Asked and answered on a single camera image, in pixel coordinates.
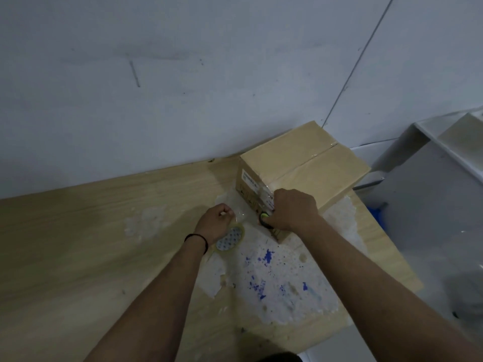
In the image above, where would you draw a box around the person's right forearm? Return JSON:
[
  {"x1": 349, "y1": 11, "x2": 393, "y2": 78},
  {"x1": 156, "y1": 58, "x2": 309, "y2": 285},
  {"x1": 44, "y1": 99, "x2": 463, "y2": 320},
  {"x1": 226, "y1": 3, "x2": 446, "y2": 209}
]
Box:
[{"x1": 298, "y1": 215, "x2": 483, "y2": 362}]

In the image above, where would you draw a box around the clear packing tape roll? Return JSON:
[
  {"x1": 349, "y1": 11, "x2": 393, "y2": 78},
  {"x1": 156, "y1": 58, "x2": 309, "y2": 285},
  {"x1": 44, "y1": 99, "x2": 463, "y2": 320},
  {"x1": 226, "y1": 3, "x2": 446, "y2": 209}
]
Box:
[{"x1": 215, "y1": 224, "x2": 246, "y2": 255}]

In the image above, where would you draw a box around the person's black clothing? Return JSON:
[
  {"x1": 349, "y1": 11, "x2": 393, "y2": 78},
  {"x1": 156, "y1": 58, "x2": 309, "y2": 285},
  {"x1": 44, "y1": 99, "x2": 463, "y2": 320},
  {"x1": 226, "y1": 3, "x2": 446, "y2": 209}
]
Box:
[{"x1": 260, "y1": 352, "x2": 303, "y2": 362}]

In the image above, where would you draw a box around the person's right hand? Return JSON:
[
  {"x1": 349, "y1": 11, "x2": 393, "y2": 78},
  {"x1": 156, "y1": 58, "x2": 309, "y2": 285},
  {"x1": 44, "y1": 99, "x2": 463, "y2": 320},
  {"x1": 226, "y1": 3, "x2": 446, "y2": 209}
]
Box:
[{"x1": 260, "y1": 188, "x2": 325, "y2": 233}]

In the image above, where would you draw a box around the clear tape strip on box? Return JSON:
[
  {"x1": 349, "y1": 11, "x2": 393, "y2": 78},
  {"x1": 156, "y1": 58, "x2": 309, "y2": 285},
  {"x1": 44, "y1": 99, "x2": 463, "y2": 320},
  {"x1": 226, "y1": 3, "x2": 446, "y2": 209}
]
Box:
[{"x1": 264, "y1": 141, "x2": 339, "y2": 191}]

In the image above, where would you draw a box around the white label on box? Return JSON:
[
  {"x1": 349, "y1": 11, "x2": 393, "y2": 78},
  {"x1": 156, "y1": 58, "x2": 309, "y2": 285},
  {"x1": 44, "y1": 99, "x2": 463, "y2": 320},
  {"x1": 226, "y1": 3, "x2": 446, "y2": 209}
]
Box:
[{"x1": 237, "y1": 169, "x2": 265, "y2": 201}]

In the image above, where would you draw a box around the blue plastic object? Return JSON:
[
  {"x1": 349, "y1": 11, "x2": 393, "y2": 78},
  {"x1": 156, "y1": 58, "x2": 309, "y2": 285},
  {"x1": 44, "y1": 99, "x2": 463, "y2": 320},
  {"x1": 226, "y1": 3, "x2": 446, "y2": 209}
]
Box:
[{"x1": 368, "y1": 204, "x2": 388, "y2": 227}]

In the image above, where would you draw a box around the white shelf unit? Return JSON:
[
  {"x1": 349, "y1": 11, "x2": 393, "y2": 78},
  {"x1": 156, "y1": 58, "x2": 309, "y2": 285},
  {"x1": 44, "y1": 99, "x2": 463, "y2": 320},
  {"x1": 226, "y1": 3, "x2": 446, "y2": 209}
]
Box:
[{"x1": 413, "y1": 109, "x2": 483, "y2": 185}]

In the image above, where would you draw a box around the person's left hand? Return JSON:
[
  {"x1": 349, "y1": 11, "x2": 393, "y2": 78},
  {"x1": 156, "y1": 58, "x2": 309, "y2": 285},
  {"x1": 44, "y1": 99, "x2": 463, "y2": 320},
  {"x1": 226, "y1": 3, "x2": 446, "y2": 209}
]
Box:
[{"x1": 193, "y1": 203, "x2": 237, "y2": 246}]

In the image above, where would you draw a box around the grey metal table bracket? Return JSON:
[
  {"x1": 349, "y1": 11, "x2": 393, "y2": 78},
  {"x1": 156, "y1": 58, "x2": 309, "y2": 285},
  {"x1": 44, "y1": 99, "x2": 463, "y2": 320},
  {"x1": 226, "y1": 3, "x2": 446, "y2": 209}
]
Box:
[{"x1": 353, "y1": 177, "x2": 386, "y2": 191}]

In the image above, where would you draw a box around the brown cardboard box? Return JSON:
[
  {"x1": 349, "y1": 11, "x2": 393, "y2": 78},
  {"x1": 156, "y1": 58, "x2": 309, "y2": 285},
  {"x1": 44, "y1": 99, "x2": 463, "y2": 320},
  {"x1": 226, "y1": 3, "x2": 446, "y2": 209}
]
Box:
[{"x1": 239, "y1": 121, "x2": 372, "y2": 244}]

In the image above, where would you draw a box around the black wristband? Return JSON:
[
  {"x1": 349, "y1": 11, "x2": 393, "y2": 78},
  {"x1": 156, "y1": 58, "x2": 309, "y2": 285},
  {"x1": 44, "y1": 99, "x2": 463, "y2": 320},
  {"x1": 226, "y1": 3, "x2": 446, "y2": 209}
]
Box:
[{"x1": 184, "y1": 233, "x2": 209, "y2": 255}]

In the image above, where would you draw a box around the person's left forearm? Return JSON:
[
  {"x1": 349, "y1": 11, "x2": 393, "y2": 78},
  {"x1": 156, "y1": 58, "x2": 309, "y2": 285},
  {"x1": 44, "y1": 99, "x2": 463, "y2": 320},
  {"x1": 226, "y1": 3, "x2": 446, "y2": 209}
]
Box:
[{"x1": 84, "y1": 234, "x2": 212, "y2": 362}]

